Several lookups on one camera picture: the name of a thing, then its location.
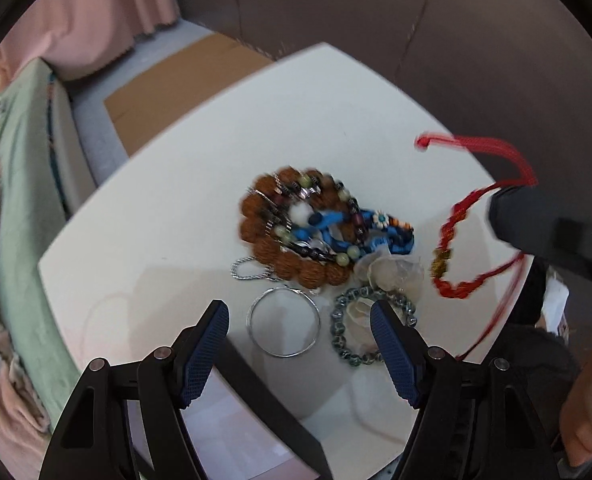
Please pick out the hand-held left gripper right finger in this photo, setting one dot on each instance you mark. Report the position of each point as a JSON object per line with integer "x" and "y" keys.
{"x": 391, "y": 355}

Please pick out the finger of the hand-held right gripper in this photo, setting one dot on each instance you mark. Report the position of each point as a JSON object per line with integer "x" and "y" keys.
{"x": 523, "y": 220}

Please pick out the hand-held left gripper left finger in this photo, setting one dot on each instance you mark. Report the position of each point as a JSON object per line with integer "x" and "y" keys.
{"x": 203, "y": 355}

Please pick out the small translucent organza pouch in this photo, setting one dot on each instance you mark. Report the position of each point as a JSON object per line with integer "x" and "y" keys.
{"x": 361, "y": 315}

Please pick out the clear plastic bag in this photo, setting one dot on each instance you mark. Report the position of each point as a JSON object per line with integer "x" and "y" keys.
{"x": 391, "y": 272}

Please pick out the black phone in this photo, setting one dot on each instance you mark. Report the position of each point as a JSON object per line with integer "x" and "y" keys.
{"x": 276, "y": 410}

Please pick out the dark cloth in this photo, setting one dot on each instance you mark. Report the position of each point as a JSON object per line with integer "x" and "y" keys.
{"x": 541, "y": 360}

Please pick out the person's leg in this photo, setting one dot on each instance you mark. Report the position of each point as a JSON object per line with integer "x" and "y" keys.
{"x": 591, "y": 410}

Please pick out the brown cardboard sheet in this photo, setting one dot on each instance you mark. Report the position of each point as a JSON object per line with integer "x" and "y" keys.
{"x": 176, "y": 90}

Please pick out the pink curtain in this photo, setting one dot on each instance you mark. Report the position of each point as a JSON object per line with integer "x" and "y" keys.
{"x": 101, "y": 10}

